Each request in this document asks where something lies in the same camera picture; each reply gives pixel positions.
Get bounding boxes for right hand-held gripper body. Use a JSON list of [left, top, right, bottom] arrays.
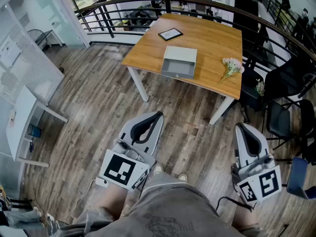
[[232, 122, 282, 202]]

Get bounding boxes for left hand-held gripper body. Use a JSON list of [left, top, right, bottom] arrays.
[[99, 111, 165, 192]]

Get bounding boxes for grey drawer box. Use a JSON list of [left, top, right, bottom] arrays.
[[160, 59, 196, 80]]

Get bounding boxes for person's right forearm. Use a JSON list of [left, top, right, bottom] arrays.
[[232, 198, 261, 231]]

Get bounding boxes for person's left forearm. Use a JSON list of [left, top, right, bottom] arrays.
[[97, 183, 130, 218]]

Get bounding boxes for white power strip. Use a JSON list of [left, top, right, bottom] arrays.
[[95, 177, 110, 188]]

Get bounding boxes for blue chair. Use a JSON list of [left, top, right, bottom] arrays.
[[286, 157, 316, 201]]

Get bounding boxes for black folding chair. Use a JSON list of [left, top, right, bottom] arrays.
[[261, 99, 316, 162]]

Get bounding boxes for grey shorts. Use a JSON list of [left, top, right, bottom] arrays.
[[148, 170, 190, 187]]

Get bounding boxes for small white flower bunch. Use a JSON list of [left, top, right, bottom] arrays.
[[255, 80, 266, 96]]

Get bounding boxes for black mesh armchair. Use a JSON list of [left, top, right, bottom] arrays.
[[264, 55, 316, 106]]

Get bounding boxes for grey printed t-shirt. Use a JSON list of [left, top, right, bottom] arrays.
[[56, 180, 270, 237]]

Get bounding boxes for pink flower bouquet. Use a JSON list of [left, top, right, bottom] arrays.
[[217, 57, 245, 85]]

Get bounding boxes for blue waste bin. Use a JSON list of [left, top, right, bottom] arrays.
[[27, 123, 42, 138]]

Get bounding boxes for wooden table white legs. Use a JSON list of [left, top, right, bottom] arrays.
[[121, 13, 243, 126]]

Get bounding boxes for white desk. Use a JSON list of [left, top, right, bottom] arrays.
[[5, 84, 69, 168]]

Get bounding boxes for yellow round stool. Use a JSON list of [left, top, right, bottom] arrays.
[[0, 184, 33, 211]]

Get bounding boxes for white perforated partition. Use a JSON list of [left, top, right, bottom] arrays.
[[0, 21, 65, 105]]

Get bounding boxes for black railing wooden handrail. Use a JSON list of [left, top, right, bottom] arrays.
[[74, 0, 316, 69]]

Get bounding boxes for standing fan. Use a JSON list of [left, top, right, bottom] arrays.
[[27, 29, 54, 52]]

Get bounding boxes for white paper notice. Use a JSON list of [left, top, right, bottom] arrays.
[[0, 35, 22, 69]]

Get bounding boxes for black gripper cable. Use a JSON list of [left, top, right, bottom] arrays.
[[215, 196, 255, 212]]

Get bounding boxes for white cable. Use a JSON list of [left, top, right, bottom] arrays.
[[60, 180, 97, 222]]

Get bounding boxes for black picture frame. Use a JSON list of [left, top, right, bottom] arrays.
[[158, 28, 184, 41]]

